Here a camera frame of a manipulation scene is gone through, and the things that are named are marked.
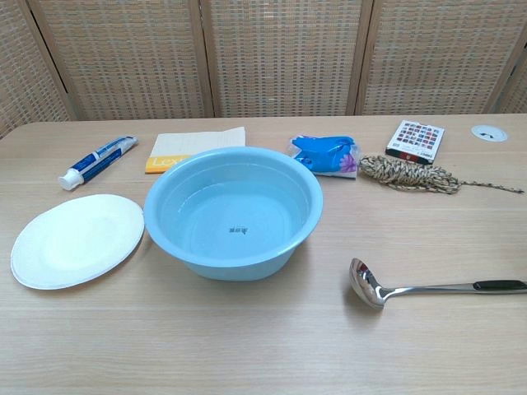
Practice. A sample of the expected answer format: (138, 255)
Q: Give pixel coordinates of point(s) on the light blue plastic basin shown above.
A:
(230, 222)

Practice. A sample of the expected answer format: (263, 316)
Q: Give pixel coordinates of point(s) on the blue floral tissue pack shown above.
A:
(325, 154)

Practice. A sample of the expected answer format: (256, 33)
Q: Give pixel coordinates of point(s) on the blue and white toothpaste tube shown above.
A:
(96, 160)

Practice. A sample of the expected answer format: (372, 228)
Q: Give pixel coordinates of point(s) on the white paper plate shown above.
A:
(74, 243)

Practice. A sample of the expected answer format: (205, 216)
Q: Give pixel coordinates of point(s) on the black box with colourful squares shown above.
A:
(416, 140)

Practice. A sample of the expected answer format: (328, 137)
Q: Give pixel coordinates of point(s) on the woven rattan folding screen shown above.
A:
(263, 53)

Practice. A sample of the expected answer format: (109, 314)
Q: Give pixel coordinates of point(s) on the yellow and white notepad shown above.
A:
(181, 142)

